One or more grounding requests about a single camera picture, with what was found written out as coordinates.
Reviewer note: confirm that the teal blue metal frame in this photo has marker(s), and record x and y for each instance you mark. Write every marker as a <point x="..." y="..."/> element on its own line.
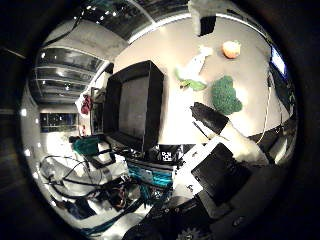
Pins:
<point x="150" y="176"/>

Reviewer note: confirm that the white radish plush toy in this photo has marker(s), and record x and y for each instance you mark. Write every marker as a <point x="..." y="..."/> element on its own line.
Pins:
<point x="195" y="66"/>

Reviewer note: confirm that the black chair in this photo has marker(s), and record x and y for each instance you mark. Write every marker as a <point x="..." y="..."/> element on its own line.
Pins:
<point x="101" y="162"/>

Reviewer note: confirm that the orange fruit plush toy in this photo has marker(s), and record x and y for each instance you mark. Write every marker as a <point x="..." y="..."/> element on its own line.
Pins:
<point x="231" y="49"/>

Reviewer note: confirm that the green broccoli plush toy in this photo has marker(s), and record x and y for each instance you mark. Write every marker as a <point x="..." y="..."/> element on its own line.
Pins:
<point x="225" y="96"/>

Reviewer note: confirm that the black rectangular container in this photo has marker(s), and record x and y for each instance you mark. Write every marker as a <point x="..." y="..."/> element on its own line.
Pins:
<point x="133" y="106"/>

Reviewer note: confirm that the black white fiducial marker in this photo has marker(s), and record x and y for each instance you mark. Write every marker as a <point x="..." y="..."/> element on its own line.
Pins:
<point x="166" y="156"/>

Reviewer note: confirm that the blue screen tablet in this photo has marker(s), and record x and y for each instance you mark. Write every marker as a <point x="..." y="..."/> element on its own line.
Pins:
<point x="278" y="61"/>

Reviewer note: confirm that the person in teal shirt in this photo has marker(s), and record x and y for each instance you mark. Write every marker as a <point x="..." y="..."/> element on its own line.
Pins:
<point x="86" y="146"/>

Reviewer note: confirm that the red cloth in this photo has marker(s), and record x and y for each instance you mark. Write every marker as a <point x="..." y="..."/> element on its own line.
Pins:
<point x="86" y="105"/>

